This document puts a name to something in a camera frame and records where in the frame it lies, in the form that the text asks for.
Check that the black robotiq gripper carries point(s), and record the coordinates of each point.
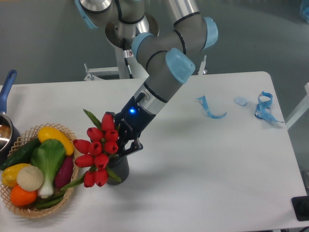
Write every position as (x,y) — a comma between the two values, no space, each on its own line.
(132,119)

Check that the red tulip bouquet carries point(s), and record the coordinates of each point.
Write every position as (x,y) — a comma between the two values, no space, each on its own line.
(96,153)

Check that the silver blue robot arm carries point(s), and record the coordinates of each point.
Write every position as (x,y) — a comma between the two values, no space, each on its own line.
(164,58)

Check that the dark grey ribbed vase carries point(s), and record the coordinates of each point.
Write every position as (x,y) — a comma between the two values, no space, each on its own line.
(120,167)

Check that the purple sweet potato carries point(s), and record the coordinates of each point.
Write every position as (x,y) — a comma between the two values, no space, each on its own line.
(64,174)

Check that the yellow squash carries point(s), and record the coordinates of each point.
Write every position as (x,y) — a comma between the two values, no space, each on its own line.
(48,132)

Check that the green bok choy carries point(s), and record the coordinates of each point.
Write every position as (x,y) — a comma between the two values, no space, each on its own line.
(48,157)

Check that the curved blue tape strip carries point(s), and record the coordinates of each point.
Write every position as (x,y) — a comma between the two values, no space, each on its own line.
(204,103)

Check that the woven wicker basket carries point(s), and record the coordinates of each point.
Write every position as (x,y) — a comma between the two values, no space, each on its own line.
(5,192)

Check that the green cucumber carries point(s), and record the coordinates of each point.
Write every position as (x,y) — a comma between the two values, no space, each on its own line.
(22,154)

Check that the white garlic bulb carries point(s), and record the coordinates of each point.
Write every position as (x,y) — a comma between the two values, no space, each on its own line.
(30,178)

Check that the green bean pods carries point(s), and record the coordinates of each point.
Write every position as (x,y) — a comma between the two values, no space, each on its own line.
(49,202)

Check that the light blue bottle cap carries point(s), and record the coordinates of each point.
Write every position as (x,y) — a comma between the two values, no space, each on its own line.
(240,101)

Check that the yellow bell pepper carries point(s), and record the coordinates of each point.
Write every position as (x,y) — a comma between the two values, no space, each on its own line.
(9,175)

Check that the orange fruit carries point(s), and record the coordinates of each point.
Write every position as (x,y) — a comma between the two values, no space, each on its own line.
(21,197)

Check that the tangled blue tape strip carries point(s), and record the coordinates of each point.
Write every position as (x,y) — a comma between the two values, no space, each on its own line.
(263,111)

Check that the black device at edge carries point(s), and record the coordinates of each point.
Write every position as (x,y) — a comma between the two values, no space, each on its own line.
(301,207)

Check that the blue handled saucepan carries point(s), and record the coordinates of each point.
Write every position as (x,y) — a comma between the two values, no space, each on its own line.
(8,132)

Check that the white frame leg right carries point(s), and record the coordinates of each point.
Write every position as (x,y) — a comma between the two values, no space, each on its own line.
(299,110)

